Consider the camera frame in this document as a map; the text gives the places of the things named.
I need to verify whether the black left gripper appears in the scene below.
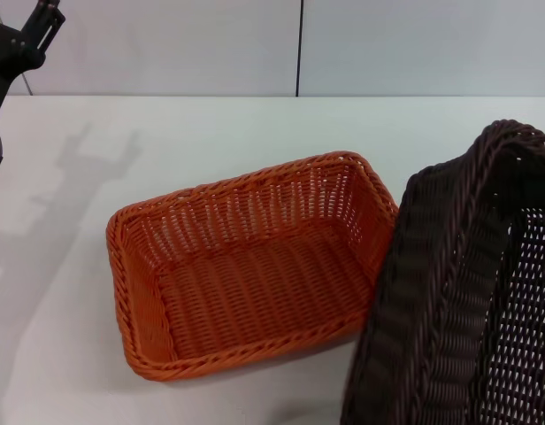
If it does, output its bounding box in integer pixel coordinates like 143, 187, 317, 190
0, 0, 67, 130

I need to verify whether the orange woven plastic basket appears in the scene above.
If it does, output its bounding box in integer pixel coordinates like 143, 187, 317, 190
105, 150, 400, 383

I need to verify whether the dark brown woven plastic basket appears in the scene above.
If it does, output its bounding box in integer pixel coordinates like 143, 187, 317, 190
341, 118, 545, 425

